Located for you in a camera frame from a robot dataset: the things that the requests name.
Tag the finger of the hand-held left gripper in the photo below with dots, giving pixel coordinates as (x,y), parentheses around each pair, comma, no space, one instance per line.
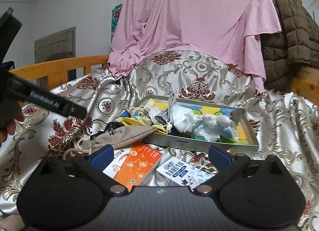
(78,111)

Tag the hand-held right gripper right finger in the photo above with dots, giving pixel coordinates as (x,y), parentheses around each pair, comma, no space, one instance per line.
(219,157)

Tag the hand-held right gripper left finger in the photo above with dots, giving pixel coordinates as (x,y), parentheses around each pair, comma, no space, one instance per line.
(100,157)

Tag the white gauze towel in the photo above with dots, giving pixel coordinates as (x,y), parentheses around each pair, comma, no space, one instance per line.
(220,123)

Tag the metal tray with colourful print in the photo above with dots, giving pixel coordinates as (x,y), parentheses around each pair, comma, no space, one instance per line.
(244,131)

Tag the thin white cloth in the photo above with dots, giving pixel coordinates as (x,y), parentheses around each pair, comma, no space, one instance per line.
(184,121)

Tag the grey cloth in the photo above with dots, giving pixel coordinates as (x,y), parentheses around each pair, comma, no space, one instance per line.
(172,106)

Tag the person's left hand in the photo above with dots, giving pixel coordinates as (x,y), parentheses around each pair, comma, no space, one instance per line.
(15,126)

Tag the white terry towel blue trim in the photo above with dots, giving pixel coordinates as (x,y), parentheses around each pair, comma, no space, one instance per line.
(203,133)

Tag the orange and white box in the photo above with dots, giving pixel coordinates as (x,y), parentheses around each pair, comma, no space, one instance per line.
(134,166)

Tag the white and blue carton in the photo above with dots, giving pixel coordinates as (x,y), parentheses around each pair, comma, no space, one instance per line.
(184,173)

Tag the black plastic crate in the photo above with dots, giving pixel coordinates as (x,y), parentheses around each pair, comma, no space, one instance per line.
(6,66)

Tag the yellow striped small towel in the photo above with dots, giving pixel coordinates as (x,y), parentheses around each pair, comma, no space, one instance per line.
(139,118)

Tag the floral satin blanket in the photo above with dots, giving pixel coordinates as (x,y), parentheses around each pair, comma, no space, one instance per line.
(174,71)

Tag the pink sheet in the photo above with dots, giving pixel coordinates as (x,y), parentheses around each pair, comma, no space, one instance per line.
(187,21)

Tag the brown quilted jacket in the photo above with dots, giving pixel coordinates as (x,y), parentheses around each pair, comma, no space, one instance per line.
(291,36)

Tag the wooden bed frame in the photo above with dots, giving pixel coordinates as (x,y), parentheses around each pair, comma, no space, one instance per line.
(62,65)

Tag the grey wall hatch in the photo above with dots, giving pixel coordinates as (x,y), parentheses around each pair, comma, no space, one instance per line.
(54,46)

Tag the teal wall poster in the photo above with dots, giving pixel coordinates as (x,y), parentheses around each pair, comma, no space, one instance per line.
(116,20)

